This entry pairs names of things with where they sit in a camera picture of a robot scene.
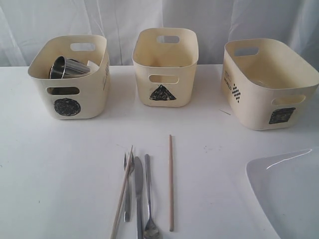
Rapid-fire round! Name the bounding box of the steel mug with loop handle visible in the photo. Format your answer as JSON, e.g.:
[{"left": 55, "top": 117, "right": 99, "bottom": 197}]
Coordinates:
[{"left": 48, "top": 56, "right": 91, "bottom": 79}]

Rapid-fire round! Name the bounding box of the stainless steel spoon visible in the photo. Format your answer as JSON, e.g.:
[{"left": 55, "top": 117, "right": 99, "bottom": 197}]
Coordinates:
[{"left": 144, "top": 154, "right": 161, "bottom": 239}]

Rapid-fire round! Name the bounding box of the cream bin with square mark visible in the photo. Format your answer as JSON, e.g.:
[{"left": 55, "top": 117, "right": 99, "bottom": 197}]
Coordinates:
[{"left": 221, "top": 38, "right": 319, "bottom": 130}]

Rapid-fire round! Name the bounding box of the steel cup with wire handle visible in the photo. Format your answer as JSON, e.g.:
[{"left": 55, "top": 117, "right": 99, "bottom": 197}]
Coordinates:
[{"left": 46, "top": 87, "right": 80, "bottom": 95}]

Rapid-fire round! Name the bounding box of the cream bin with circle mark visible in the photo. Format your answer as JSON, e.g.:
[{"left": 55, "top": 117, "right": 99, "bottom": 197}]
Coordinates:
[{"left": 28, "top": 35, "right": 110, "bottom": 120}]

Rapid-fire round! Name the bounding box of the cream bin with triangle mark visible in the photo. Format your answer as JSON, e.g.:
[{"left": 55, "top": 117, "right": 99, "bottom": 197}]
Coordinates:
[{"left": 132, "top": 27, "right": 199, "bottom": 107}]

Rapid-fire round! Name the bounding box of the wooden chopstick apart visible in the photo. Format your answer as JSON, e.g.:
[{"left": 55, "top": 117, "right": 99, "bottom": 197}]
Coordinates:
[{"left": 168, "top": 134, "right": 174, "bottom": 232}]

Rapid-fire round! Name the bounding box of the large white square plate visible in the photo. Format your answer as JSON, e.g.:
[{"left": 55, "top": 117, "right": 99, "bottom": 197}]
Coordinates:
[{"left": 246, "top": 147, "right": 319, "bottom": 239}]

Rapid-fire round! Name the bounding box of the wooden chopstick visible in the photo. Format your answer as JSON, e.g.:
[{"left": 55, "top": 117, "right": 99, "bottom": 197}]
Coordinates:
[{"left": 110, "top": 145, "right": 133, "bottom": 239}]

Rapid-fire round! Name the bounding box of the stainless steel fork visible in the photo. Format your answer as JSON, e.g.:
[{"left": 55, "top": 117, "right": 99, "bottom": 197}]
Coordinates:
[{"left": 124, "top": 153, "right": 135, "bottom": 223}]

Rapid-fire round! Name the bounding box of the stainless steel table knife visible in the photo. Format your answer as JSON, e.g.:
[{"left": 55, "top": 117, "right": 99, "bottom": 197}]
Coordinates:
[{"left": 134, "top": 156, "right": 144, "bottom": 239}]

